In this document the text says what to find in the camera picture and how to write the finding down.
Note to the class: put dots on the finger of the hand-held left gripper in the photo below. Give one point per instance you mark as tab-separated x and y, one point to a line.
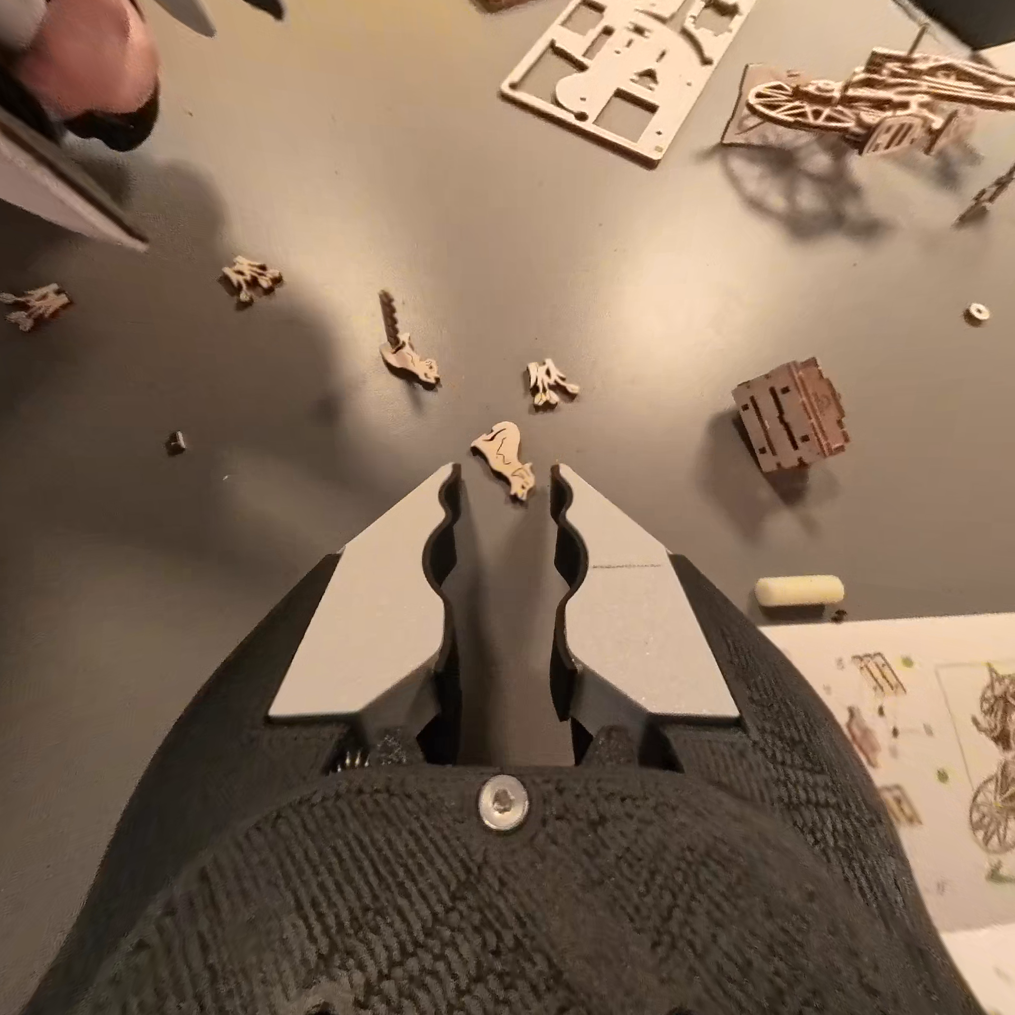
186	12
47	186

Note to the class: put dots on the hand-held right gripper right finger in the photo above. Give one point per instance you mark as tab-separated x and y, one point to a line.
650	641

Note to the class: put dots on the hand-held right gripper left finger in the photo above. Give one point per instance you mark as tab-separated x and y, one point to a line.
372	634

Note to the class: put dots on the wooden chicken cutout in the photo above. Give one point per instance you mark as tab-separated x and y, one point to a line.
501	455
404	356

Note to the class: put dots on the wooden parts sheet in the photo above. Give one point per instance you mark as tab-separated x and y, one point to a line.
582	83

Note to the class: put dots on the wooden cart model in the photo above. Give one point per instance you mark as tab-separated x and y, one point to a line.
888	87

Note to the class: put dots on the person's left hand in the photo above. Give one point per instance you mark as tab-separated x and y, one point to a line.
87	55

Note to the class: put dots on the white cylinder eraser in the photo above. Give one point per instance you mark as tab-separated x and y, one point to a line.
796	593

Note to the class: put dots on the instruction booklet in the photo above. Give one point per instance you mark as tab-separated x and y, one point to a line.
832	674

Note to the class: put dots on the small wooden washer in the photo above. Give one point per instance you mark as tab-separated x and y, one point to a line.
970	306

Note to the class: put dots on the dark wooden stick part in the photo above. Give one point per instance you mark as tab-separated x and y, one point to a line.
987	194

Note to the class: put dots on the black equipment case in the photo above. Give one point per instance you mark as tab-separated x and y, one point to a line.
967	19

